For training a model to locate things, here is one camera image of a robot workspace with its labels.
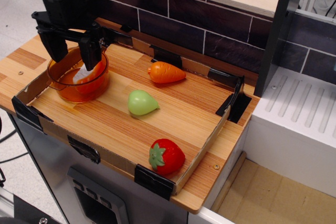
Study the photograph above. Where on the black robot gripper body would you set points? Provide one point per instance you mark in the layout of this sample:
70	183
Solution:
70	19

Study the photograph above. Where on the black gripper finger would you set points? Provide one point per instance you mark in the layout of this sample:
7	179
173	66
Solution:
55	45
90	52

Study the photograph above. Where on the salmon sushi toy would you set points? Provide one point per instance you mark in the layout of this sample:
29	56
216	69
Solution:
84	76

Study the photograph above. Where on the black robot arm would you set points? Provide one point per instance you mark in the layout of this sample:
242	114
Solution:
65	20

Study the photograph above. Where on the orange transparent plastic pot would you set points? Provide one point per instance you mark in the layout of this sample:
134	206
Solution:
61	74

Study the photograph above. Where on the cardboard fence with black tape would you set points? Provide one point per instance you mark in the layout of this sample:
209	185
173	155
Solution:
195	113

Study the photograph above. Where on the green toy pear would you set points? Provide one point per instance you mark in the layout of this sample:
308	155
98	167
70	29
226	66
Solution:
140	102

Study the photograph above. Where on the orange toy carrot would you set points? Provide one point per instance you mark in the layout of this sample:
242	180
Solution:
162	72

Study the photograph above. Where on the red toy strawberry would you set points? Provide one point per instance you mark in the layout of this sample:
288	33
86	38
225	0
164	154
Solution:
165	157

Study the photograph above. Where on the grey toy oven front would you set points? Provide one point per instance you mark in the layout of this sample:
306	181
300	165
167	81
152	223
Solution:
99	205

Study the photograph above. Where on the white toy sink drainboard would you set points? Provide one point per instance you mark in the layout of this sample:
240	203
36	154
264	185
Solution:
292	130

